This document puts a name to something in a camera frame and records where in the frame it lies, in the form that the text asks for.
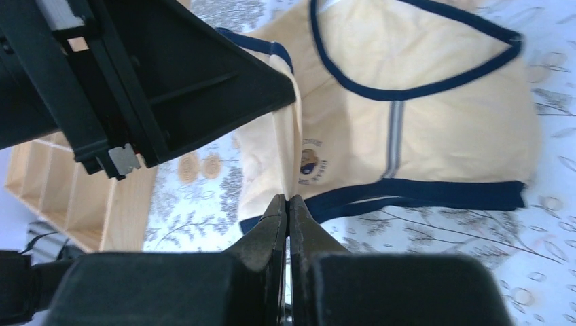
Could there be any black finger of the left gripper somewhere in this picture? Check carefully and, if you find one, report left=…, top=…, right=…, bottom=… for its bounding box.
left=90, top=1, right=295, bottom=167

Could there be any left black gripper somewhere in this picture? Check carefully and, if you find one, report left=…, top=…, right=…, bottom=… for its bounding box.
left=1, top=1, right=158, bottom=179

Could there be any beige cloth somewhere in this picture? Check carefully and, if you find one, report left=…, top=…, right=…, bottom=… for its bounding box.
left=223, top=1, right=541, bottom=232

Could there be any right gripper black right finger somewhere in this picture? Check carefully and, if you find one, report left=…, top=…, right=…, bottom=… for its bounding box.
left=289, top=195, right=349, bottom=325

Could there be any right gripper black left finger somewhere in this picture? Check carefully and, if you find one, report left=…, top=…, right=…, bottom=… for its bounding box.
left=224, top=194, right=288, bottom=325

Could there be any wooden compartment tray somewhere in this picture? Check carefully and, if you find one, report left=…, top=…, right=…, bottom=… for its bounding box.
left=5, top=132, right=157, bottom=253

